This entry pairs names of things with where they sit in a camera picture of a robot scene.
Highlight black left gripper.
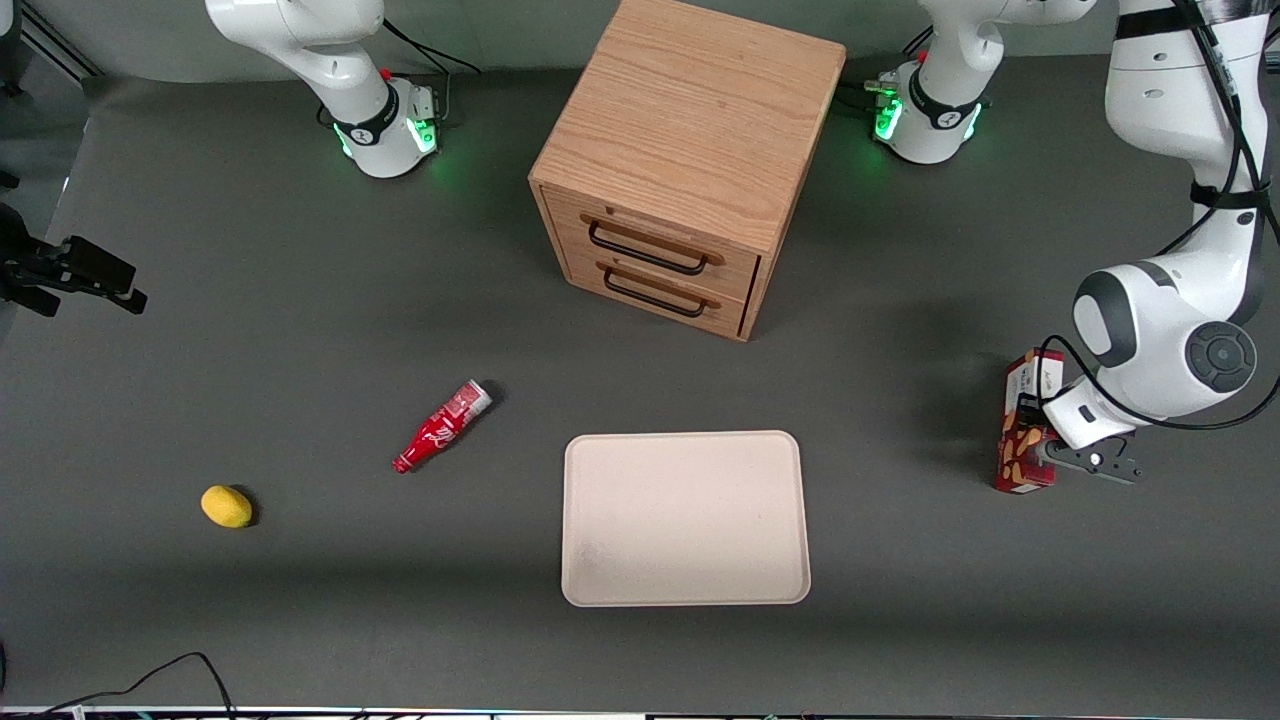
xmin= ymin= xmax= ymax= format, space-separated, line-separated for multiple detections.
xmin=1016 ymin=394 xmax=1143 ymax=487

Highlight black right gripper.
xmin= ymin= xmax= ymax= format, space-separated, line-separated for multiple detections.
xmin=0 ymin=200 xmax=149 ymax=318

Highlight red tartan shortbread cookie box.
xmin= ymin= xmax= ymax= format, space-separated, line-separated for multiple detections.
xmin=994 ymin=347 xmax=1067 ymax=494

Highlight cream rectangular plastic tray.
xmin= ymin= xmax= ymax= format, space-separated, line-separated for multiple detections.
xmin=561 ymin=430 xmax=812 ymax=608

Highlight yellow lemon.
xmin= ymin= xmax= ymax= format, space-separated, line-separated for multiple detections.
xmin=200 ymin=485 xmax=255 ymax=529

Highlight red cola bottle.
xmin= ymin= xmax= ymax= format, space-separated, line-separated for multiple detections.
xmin=392 ymin=379 xmax=494 ymax=475

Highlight wooden two-drawer cabinet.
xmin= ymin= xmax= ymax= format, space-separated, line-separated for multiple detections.
xmin=528 ymin=0 xmax=849 ymax=343

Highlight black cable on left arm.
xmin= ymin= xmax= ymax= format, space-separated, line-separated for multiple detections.
xmin=1035 ymin=0 xmax=1280 ymax=433

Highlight cables at left arm base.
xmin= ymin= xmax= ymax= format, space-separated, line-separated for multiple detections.
xmin=838 ymin=28 xmax=936 ymax=113

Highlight black metal drawer handle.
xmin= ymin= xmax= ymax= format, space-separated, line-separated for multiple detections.
xmin=602 ymin=264 xmax=710 ymax=320
xmin=586 ymin=217 xmax=714 ymax=277

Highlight black cable on table edge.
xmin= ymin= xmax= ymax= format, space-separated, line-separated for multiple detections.
xmin=40 ymin=652 xmax=237 ymax=720

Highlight black cable at right arm base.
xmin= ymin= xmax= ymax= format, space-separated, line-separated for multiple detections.
xmin=378 ymin=17 xmax=483 ymax=127

